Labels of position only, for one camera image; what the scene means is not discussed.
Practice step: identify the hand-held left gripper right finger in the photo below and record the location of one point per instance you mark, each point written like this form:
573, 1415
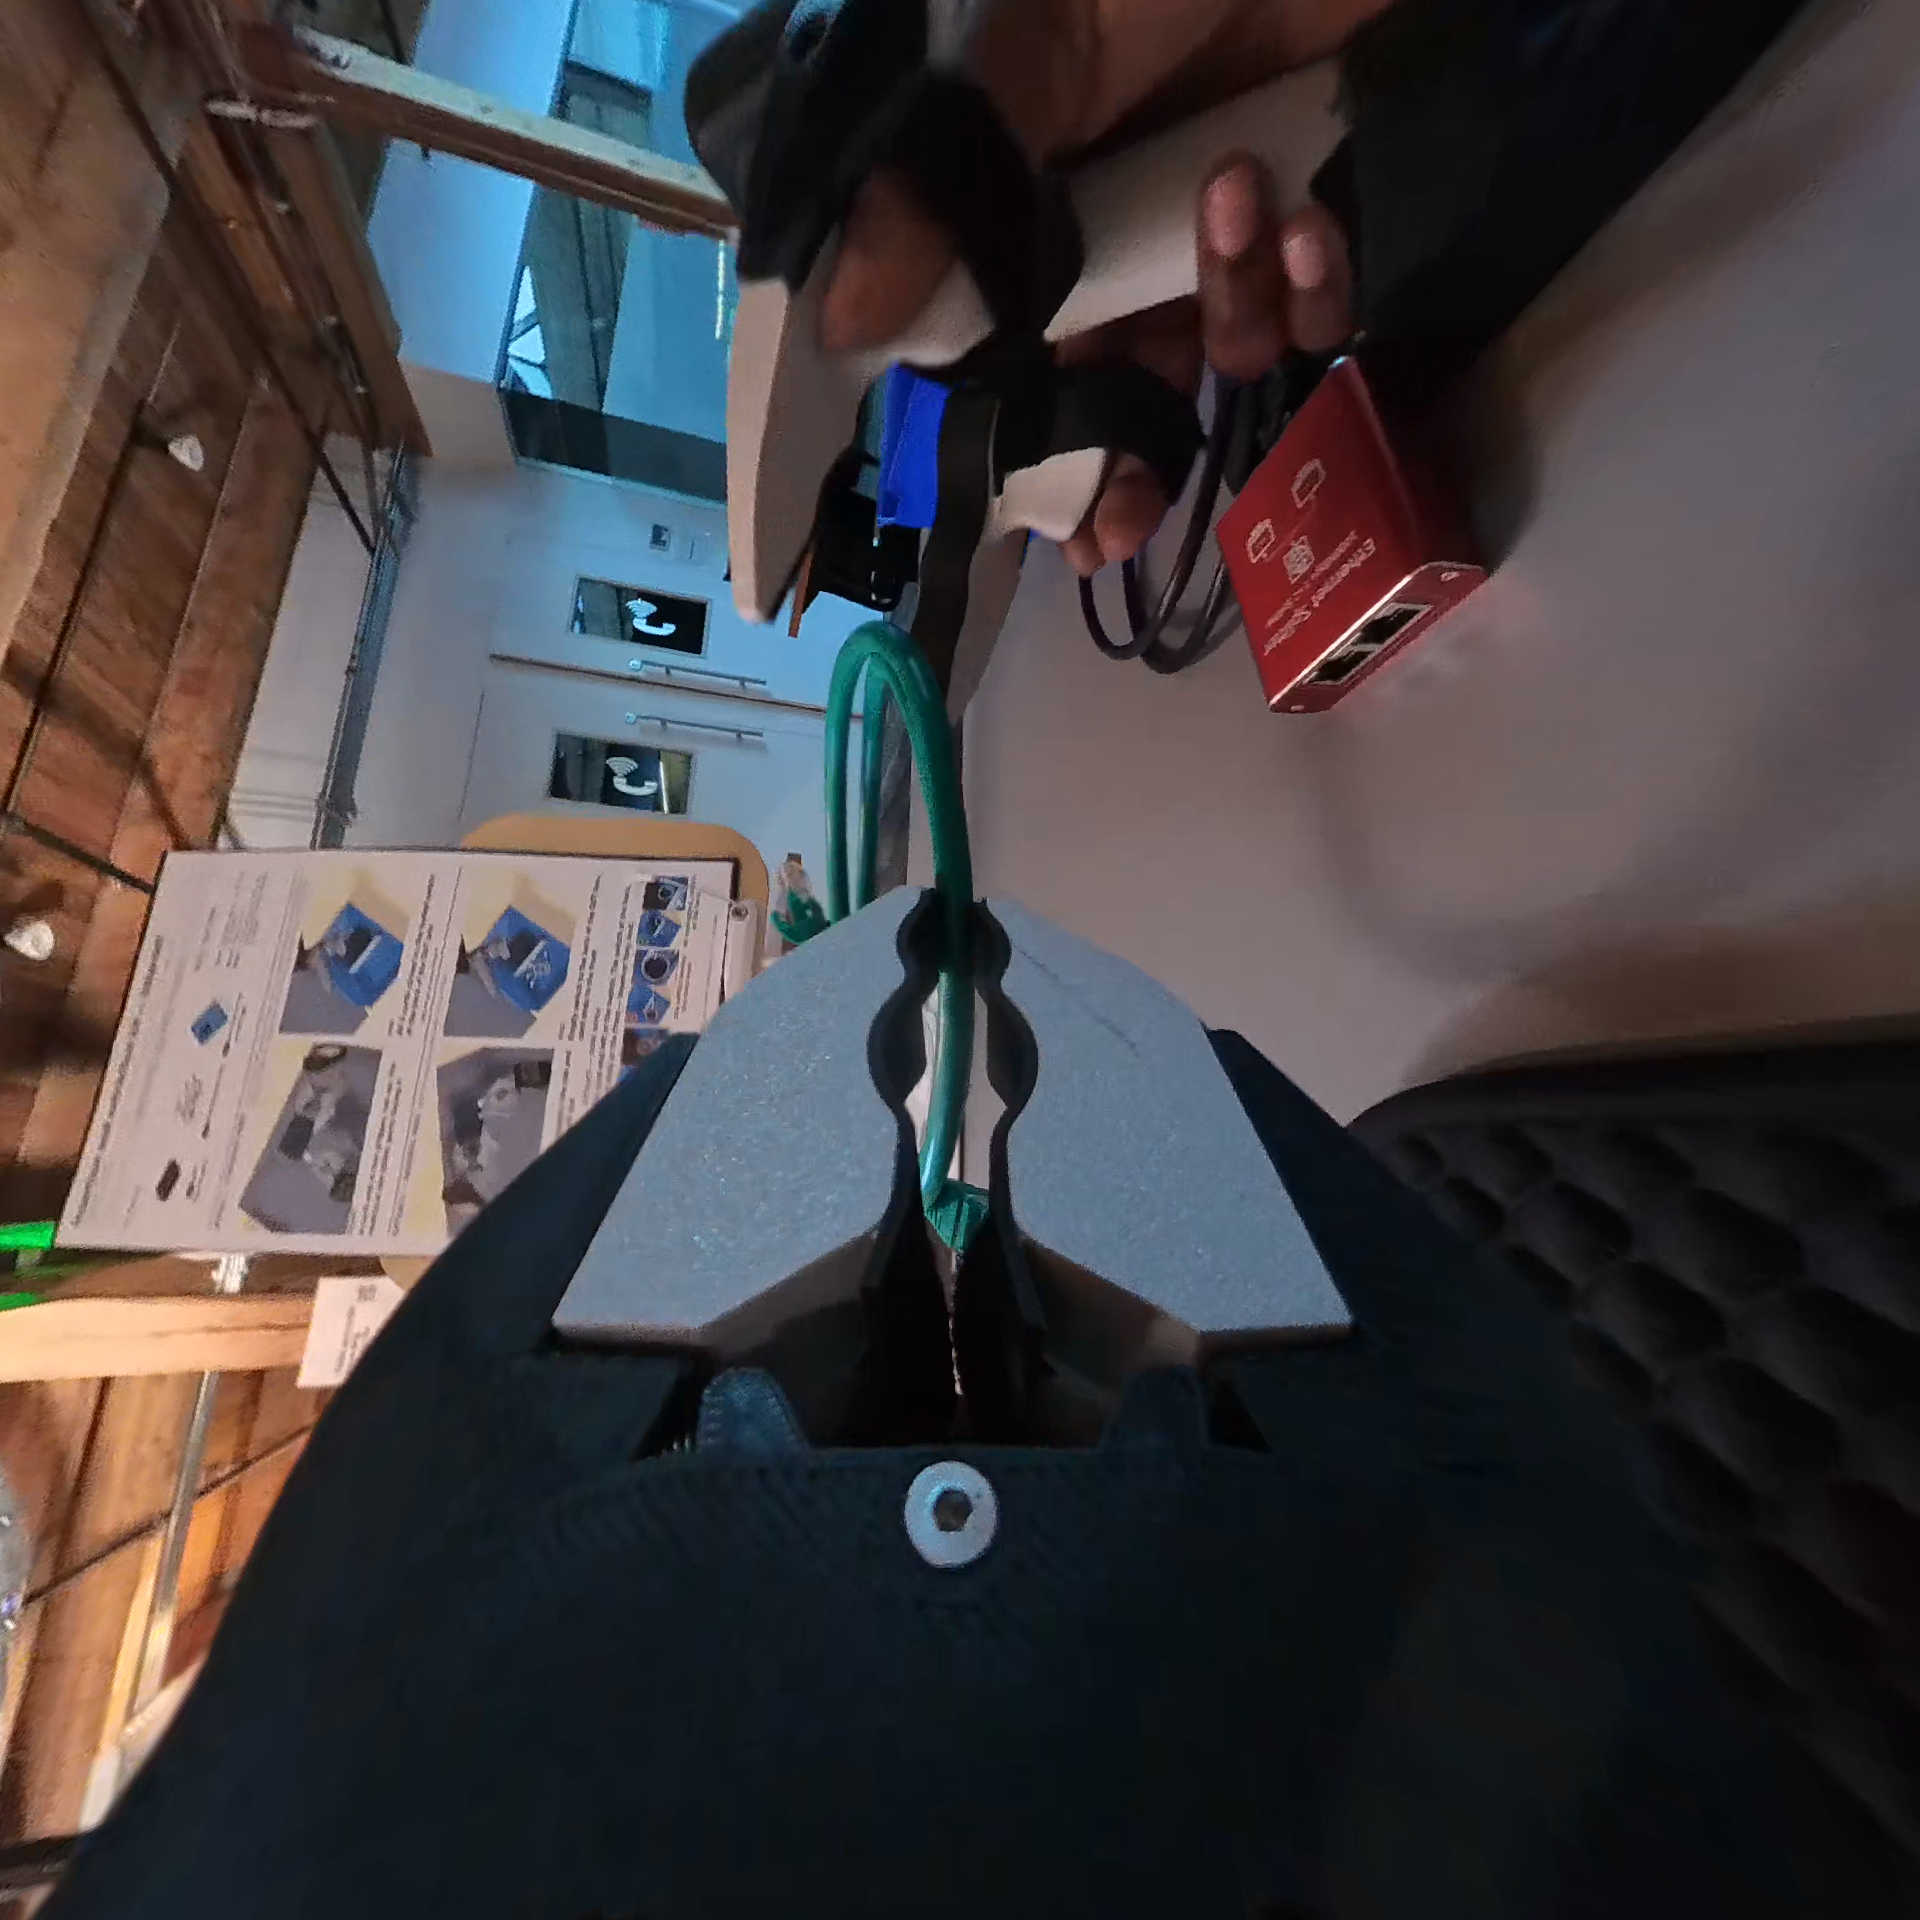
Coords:
1154, 1170

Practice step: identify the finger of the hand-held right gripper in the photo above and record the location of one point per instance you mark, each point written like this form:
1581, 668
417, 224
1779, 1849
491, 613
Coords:
779, 452
961, 599

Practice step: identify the printed instruction sheet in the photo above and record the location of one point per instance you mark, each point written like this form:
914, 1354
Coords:
374, 1049

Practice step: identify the person's right hand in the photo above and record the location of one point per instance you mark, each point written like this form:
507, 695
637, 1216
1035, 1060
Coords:
1171, 61

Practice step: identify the white paper notice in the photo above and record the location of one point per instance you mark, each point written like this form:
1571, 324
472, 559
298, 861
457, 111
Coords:
352, 1329

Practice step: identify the black quilted wrist rest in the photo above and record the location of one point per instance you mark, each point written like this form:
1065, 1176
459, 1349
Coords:
1693, 1276

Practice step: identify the red ethernet splitter box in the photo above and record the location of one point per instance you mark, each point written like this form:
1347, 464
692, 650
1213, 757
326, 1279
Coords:
1320, 524

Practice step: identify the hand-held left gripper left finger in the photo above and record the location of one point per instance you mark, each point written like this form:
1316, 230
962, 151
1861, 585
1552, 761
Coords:
749, 1170

